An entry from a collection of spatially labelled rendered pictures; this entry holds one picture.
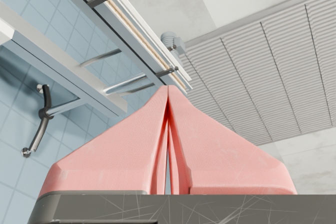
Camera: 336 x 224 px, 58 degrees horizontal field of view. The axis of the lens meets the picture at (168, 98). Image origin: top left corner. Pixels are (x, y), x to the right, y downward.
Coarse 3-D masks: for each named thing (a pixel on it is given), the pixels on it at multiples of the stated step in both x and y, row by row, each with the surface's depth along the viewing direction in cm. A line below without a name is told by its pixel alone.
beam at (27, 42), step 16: (0, 0) 116; (0, 16) 114; (16, 16) 121; (16, 32) 120; (32, 32) 126; (16, 48) 127; (32, 48) 128; (48, 48) 132; (32, 64) 136; (48, 64) 137; (64, 64) 138; (64, 80) 147; (80, 80) 147; (96, 80) 157; (80, 96) 159; (96, 96) 159; (112, 96) 166; (112, 112) 174
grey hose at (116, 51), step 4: (116, 48) 141; (108, 52) 142; (112, 52) 141; (116, 52) 141; (96, 56) 145; (100, 56) 144; (104, 56) 143; (108, 56) 144; (88, 60) 146; (92, 60) 146; (96, 60) 146; (80, 64) 149; (84, 64) 148; (148, 84) 168; (152, 84) 167; (136, 88) 171; (140, 88) 170; (144, 88) 169; (120, 92) 174; (124, 92) 173; (128, 92) 172; (132, 92) 172
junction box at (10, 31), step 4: (0, 20) 114; (0, 24) 113; (4, 24) 115; (0, 28) 112; (4, 28) 114; (8, 28) 116; (12, 28) 118; (0, 32) 113; (4, 32) 114; (8, 32) 115; (12, 32) 117; (0, 36) 115; (4, 36) 115; (8, 36) 115; (0, 40) 116; (4, 40) 116; (0, 44) 118
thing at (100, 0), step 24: (72, 0) 106; (96, 0) 105; (120, 0) 121; (96, 24) 116; (120, 24) 116; (144, 24) 128; (120, 48) 127; (144, 48) 128; (168, 48) 146; (144, 72) 141; (168, 72) 140
